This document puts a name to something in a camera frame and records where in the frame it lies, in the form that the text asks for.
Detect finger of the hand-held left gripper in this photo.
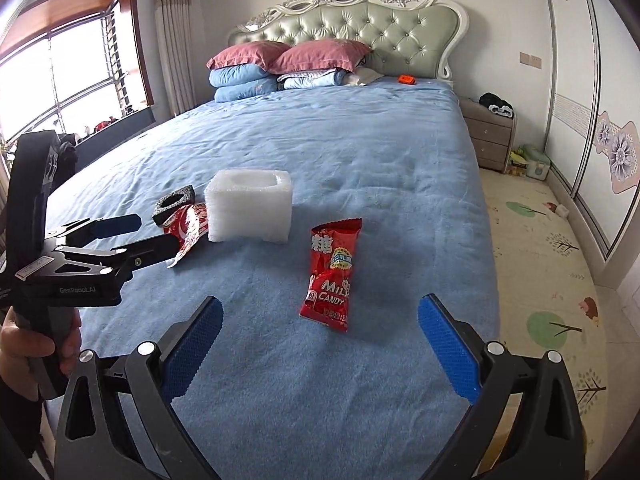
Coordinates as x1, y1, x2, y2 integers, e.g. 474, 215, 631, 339
46, 212, 142, 249
64, 234, 182, 282

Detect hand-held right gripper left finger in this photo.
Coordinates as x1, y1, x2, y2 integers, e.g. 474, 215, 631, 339
54, 296, 224, 480

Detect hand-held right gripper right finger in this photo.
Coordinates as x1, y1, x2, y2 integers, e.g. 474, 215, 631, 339
417, 293, 587, 480

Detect red and white wrapper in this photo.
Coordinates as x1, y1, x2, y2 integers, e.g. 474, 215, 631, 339
162, 202, 211, 269

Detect red candy bag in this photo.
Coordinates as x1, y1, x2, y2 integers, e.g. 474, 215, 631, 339
298, 217, 364, 334

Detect person's left forearm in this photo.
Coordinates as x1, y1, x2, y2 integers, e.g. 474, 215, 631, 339
0, 371, 49, 480

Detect person's left hand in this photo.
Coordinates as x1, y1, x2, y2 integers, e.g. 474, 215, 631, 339
0, 306, 82, 390

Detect black foam square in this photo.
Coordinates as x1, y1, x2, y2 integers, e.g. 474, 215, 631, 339
151, 185, 195, 226

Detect dark coat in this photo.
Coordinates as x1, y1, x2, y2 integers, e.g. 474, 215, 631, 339
57, 134, 79, 177

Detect white foam block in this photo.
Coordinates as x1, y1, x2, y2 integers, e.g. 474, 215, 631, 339
203, 168, 294, 245

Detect cartoon tree play mat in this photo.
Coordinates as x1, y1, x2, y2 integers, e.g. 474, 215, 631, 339
477, 167, 622, 480

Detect blue pillow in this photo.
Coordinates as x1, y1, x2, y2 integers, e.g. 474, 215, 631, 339
213, 81, 280, 104
208, 63, 279, 90

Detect beige striped curtain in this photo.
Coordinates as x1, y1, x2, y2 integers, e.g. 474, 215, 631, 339
152, 0, 201, 122

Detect bed with tufted green headboard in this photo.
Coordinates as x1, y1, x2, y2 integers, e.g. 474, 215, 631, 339
44, 0, 502, 480

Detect green and white storage box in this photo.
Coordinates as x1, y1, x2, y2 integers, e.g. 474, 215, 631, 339
522, 143, 553, 181

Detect grey nightstand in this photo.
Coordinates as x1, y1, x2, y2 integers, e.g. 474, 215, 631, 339
458, 97, 519, 175

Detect pink pillow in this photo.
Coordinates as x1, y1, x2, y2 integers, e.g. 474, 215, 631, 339
206, 40, 294, 71
267, 38, 374, 76

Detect folded blue patterned blanket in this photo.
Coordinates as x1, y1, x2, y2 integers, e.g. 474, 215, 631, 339
277, 68, 349, 91

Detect black and white clothes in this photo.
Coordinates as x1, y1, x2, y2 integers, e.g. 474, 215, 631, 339
478, 92, 515, 120

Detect white cloth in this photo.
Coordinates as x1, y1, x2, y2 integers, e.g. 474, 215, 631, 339
344, 67, 385, 86

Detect white floral sliding wardrobe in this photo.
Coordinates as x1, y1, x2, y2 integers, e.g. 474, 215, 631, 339
537, 0, 640, 262

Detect window with wooden frame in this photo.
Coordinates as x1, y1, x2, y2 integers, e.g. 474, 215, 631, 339
0, 0, 154, 152

